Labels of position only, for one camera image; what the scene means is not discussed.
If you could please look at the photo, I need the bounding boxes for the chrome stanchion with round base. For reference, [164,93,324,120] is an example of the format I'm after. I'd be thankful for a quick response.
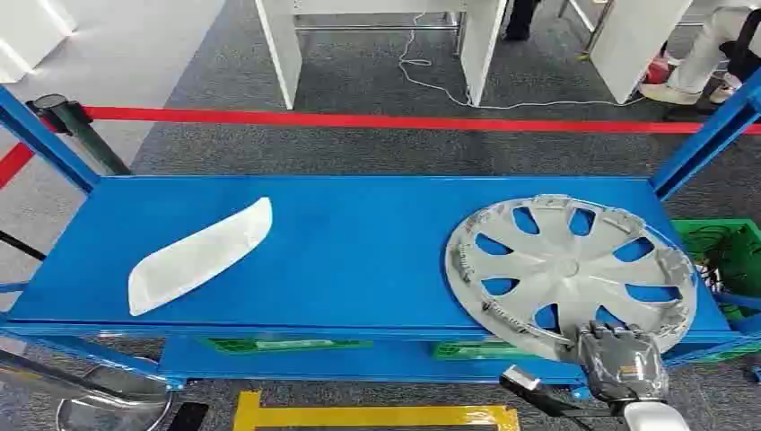
[0,348,175,431]

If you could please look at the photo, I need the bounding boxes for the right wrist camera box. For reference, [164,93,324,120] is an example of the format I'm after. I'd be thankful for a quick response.
[499,365,619,418]

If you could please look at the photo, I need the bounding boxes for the white curved plastic cover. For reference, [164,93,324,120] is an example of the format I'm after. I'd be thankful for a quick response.
[127,197,274,318]

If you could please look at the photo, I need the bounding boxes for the small red object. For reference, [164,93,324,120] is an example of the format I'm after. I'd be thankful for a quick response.
[644,56,670,85]

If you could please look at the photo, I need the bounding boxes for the dark stanchion post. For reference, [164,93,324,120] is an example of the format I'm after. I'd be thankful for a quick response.
[26,93,133,177]

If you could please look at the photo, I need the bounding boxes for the white cable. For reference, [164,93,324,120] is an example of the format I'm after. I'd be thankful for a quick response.
[398,12,646,111]

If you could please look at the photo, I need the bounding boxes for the green plastic crate with cables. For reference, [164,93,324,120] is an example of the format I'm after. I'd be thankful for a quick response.
[671,218,761,322]

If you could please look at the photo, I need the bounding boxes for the person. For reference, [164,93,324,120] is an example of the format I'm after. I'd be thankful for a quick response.
[639,0,761,107]
[502,0,542,43]

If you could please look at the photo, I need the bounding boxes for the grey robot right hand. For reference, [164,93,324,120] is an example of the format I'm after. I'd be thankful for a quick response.
[572,320,670,407]

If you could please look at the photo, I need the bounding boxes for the blue metal shelf rack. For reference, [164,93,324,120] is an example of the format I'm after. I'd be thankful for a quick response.
[0,68,761,394]

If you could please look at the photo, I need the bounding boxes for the silver wheel hubcap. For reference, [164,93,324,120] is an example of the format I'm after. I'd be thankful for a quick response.
[444,193,699,363]

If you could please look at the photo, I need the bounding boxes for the long red barrier belt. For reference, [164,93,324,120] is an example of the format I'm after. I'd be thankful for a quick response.
[83,105,761,136]

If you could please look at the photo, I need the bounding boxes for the thin black rod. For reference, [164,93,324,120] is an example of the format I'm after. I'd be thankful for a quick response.
[0,230,48,263]

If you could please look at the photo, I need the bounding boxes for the short red barrier belt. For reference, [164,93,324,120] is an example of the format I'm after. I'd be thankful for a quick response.
[0,141,37,189]

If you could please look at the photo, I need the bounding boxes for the black flat rectangular object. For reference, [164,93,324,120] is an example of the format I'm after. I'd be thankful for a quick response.
[166,402,210,431]

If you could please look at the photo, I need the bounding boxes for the white desk with metal rail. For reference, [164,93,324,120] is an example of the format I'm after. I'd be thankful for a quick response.
[254,0,510,111]

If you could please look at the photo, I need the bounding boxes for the white board panel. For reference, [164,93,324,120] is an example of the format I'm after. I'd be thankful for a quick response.
[590,0,694,106]

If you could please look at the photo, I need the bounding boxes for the grey metal table frame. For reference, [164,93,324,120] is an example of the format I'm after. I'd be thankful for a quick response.
[556,0,617,62]

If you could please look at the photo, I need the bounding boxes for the white cabinet block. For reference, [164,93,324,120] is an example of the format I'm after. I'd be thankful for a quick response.
[0,0,79,85]

